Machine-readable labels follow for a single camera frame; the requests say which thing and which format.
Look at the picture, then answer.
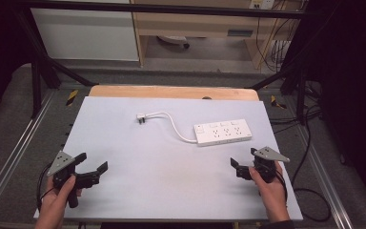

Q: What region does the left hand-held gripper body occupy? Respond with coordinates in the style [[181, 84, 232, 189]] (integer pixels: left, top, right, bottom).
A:
[[47, 150, 101, 209]]

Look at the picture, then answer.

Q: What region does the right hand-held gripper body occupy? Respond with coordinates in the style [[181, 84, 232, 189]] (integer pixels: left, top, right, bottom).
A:
[[236, 146, 291, 184]]

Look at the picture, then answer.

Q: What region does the person's right hand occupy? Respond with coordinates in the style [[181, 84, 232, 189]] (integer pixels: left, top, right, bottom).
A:
[[248, 160, 291, 215]]

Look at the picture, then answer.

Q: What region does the person's left hand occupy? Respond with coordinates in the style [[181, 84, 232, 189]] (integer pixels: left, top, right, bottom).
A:
[[37, 174, 84, 219]]

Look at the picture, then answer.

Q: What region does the white power strip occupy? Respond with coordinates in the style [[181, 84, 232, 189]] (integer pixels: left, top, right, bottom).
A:
[[193, 118, 254, 148]]

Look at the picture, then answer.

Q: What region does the dark sleeve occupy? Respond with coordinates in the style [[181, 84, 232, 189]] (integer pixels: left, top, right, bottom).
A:
[[258, 219, 298, 229]]

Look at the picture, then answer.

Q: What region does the white plug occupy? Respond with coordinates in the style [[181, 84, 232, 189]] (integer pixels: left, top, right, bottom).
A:
[[135, 113, 152, 126]]

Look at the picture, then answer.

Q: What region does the black metal stand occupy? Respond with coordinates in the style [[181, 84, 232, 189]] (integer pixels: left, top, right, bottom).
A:
[[11, 6, 100, 119], [250, 60, 311, 126]]

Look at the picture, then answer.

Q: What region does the wooden desk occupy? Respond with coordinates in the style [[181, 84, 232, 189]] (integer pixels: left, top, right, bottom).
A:
[[130, 0, 303, 70]]

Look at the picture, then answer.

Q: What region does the chair base with caster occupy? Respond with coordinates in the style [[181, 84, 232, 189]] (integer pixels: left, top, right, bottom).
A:
[[156, 34, 192, 50]]

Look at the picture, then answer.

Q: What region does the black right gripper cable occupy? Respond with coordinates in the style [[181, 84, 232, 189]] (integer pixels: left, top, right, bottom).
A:
[[275, 170, 289, 202]]

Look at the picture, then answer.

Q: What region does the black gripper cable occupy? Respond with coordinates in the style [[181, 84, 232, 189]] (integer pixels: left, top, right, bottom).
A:
[[275, 170, 289, 202], [36, 162, 57, 212]]

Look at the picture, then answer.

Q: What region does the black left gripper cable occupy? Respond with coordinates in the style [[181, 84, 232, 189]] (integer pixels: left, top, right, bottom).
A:
[[36, 162, 57, 212]]

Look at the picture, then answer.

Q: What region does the black floor cable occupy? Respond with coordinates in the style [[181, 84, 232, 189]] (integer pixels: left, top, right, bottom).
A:
[[268, 103, 333, 223]]

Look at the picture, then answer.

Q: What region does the aluminium rail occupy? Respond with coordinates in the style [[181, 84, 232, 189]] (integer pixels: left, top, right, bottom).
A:
[[0, 90, 60, 218], [295, 123, 355, 229]]

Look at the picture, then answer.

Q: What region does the white power strip cable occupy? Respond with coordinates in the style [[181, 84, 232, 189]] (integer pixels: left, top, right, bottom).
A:
[[148, 111, 199, 144]]

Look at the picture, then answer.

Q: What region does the bundle of hanging cables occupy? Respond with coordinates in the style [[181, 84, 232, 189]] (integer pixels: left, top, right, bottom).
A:
[[254, 0, 301, 73]]

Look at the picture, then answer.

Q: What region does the white wall socket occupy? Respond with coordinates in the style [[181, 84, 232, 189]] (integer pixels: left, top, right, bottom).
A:
[[249, 0, 276, 10]]

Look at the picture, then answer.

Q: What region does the black metal frame bar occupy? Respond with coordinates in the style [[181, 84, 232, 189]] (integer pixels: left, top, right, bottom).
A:
[[10, 0, 307, 20]]

